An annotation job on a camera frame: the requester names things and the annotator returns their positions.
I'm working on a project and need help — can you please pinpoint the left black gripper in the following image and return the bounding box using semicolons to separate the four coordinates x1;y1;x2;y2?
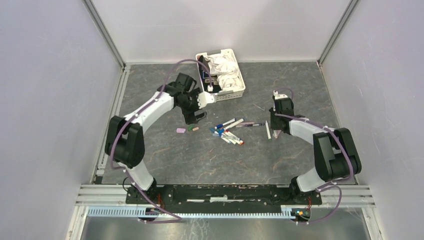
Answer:
177;88;207;125

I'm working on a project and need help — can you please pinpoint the green white marker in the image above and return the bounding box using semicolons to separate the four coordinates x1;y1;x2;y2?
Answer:
265;120;272;140

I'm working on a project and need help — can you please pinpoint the white marker blue cap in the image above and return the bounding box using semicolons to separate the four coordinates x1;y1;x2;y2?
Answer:
216;118;244;134

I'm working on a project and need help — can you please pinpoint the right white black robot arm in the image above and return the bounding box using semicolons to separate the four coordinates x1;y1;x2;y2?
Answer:
269;97;362;204

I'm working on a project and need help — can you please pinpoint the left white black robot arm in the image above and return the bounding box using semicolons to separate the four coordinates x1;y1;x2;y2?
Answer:
104;73;217;204

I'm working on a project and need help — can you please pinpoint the white marker bundle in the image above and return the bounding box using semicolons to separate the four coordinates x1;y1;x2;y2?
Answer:
210;127;244;145

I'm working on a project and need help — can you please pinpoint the crumpled white cloth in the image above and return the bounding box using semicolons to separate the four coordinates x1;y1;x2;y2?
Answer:
204;53;245;91

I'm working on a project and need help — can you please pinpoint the white plastic basket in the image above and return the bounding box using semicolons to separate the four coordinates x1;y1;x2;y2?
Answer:
195;48;246;102

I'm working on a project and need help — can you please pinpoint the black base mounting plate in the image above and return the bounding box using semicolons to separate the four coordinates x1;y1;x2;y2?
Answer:
146;184;323;214

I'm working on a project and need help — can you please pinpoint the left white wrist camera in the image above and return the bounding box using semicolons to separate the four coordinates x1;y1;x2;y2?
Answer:
196;91;217;109

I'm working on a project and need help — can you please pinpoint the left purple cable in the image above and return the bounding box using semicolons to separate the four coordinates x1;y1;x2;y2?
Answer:
109;59;214;224

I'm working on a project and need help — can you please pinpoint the grey slotted cable duct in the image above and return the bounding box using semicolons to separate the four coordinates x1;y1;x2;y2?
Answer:
86;206;296;220

